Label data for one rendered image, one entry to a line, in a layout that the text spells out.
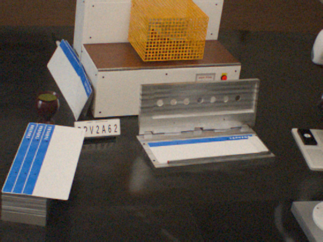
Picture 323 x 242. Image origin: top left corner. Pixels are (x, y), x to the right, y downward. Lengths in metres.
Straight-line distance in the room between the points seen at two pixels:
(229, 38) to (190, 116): 1.00
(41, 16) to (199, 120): 1.21
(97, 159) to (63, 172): 0.29
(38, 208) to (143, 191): 0.38
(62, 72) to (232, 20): 1.15
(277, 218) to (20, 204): 0.78
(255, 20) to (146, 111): 1.42
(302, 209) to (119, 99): 0.78
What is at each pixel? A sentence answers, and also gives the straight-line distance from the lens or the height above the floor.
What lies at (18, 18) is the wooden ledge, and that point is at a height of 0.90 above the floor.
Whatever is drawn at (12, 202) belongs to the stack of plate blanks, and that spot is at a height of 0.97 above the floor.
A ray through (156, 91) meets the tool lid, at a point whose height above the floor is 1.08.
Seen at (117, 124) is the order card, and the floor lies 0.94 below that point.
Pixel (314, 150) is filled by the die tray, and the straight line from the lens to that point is 2.74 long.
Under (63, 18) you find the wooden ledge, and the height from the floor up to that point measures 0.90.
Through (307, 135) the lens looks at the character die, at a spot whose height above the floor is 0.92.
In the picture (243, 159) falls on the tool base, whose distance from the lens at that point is 2.56.
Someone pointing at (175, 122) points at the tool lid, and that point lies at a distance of 2.60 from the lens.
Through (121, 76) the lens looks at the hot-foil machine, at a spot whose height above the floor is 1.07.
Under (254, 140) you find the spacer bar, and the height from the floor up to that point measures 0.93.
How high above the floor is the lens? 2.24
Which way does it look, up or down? 31 degrees down
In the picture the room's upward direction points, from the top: 8 degrees clockwise
